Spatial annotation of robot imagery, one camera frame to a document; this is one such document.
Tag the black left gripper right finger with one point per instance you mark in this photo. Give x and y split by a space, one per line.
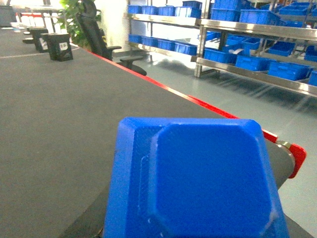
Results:
283 163

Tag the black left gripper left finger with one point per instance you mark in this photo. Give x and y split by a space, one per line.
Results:
89 222

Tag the blue plastic part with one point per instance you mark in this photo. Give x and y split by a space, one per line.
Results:
192 178

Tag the stainless steel flow rack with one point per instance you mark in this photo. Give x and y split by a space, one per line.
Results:
257 44

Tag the black box with label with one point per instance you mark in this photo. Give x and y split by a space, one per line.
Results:
58 46

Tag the green potted plant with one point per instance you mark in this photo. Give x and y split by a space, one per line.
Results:
71 9

